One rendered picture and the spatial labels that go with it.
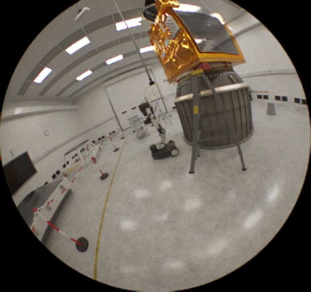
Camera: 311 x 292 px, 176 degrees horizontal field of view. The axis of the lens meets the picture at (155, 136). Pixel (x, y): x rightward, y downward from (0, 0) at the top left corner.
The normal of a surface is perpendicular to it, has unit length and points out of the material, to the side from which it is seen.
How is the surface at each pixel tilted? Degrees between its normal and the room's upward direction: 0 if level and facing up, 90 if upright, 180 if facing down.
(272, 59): 90
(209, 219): 0
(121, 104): 90
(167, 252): 0
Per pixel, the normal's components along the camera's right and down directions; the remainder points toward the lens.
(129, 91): 0.17, 0.26
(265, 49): -0.92, 0.38
